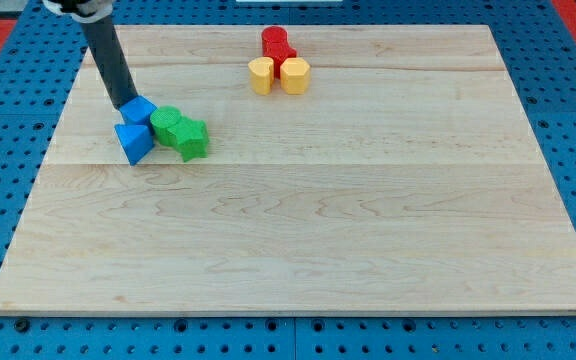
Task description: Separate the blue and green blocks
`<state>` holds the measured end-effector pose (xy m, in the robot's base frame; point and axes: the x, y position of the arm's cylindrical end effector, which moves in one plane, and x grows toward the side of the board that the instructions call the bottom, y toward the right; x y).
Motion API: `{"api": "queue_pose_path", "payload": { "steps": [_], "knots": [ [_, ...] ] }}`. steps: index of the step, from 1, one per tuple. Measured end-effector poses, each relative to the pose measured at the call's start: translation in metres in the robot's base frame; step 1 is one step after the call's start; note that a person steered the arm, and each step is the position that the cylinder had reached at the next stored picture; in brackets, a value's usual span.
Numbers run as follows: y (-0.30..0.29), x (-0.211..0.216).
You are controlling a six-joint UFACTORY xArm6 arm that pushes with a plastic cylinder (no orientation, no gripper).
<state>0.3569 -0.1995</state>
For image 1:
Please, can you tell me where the blue triangle block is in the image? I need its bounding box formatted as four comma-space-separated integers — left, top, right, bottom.
114, 124, 154, 166

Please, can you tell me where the blue cube block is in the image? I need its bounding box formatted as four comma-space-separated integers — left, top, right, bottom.
119, 96, 157, 126

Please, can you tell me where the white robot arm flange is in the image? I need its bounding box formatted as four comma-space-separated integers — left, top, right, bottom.
42, 0, 115, 24

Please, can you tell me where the green star block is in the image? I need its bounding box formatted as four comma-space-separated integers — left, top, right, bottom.
168, 117, 210, 162

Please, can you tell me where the yellow hexagon block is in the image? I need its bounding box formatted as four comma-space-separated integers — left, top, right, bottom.
280, 57, 311, 95

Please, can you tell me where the yellow heart block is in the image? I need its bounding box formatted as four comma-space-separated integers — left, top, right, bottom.
248, 57, 274, 95

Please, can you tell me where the wooden board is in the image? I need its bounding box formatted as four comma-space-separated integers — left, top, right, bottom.
0, 25, 576, 317

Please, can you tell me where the red star block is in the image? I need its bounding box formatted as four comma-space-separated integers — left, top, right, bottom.
262, 41, 298, 78

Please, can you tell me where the green cylinder block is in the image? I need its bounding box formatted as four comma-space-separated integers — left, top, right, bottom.
150, 106, 182, 147

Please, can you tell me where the red cylinder block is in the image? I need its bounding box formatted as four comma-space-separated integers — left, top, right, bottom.
261, 25, 288, 49

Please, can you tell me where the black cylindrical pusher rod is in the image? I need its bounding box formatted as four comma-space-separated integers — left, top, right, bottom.
81, 15, 138, 109

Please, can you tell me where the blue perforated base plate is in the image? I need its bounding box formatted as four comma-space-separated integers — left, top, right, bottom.
0, 1, 576, 359

